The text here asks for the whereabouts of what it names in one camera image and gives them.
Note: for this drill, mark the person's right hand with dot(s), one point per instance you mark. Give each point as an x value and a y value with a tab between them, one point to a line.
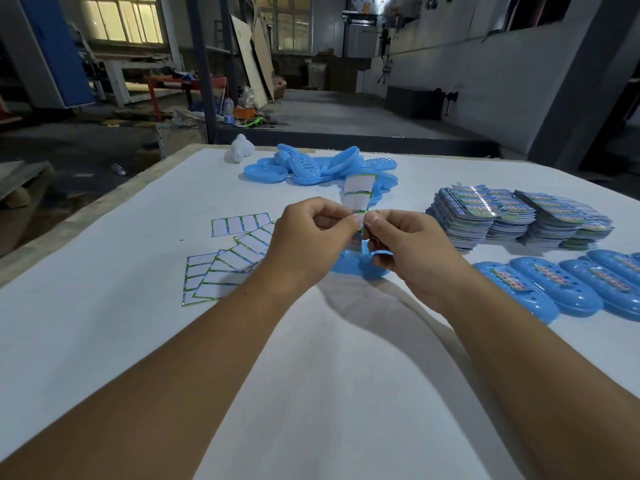
425	259

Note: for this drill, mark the person's left hand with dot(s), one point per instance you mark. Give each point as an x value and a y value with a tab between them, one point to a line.
310	244

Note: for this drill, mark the stacks of colourful sticker sheets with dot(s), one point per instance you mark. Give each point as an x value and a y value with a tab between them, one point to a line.
465	217

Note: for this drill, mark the fanned backing sheets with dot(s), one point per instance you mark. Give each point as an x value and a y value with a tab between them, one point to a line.
245	252

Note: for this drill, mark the green-edged sticker sheet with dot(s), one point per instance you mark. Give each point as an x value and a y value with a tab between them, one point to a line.
235	224
359	189

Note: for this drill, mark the pile of blue soap dishes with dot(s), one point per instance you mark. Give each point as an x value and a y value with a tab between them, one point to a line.
305	169

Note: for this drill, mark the person's left forearm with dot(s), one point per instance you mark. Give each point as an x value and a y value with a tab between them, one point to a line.
150	389

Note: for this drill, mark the person's right forearm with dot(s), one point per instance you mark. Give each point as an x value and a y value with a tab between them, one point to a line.
545	389

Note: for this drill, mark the orange box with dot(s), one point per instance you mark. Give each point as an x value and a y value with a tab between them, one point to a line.
245	113

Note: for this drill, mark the black box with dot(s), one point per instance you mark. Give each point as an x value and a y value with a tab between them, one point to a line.
414	103

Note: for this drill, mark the small white plastic figure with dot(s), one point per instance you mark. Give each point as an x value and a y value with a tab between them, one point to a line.
241	147

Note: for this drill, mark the green tool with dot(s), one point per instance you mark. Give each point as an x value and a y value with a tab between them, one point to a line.
254	122

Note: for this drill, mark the clear water bottle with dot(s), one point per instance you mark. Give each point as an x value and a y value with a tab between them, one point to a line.
228	111

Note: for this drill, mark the wicker basket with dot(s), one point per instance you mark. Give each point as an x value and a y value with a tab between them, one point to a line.
279	88

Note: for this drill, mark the white plastic bag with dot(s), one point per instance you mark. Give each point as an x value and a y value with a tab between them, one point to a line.
247	97

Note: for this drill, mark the pale wooden crate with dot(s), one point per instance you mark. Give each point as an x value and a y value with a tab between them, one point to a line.
181	142

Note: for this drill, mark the pale leaning plywood board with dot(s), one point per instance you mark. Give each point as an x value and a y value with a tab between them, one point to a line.
250	62

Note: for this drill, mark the brown leaning board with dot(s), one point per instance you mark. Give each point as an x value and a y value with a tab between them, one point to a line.
263	54

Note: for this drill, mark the plastic bottle on floor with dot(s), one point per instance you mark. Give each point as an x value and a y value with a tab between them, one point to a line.
119	169

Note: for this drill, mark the silver machine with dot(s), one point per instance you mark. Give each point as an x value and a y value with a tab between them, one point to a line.
362	39

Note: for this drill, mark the red metal table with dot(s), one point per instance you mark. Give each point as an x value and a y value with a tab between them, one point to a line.
169	82

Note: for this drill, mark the wide window with grid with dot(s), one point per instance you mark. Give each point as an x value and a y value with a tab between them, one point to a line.
295	24

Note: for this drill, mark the grey slanted pillar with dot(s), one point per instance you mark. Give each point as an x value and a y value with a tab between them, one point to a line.
580	89

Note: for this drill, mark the wooden pallet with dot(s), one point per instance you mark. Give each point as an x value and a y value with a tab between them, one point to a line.
22	180

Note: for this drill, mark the large bright window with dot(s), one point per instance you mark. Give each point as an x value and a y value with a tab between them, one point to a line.
122	17

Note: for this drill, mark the blue and white machine cabinet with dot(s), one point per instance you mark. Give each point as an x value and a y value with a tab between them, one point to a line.
60	49

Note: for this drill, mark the black wall plug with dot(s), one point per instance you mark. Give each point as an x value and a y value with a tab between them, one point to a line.
450	97

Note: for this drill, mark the thick dark steel post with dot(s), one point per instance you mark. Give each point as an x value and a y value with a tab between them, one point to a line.
202	72

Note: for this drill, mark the thin dark steel post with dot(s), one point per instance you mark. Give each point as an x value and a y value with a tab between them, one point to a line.
228	47

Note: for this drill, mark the white metal workbench frame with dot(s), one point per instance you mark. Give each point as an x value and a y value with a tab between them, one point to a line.
116	79

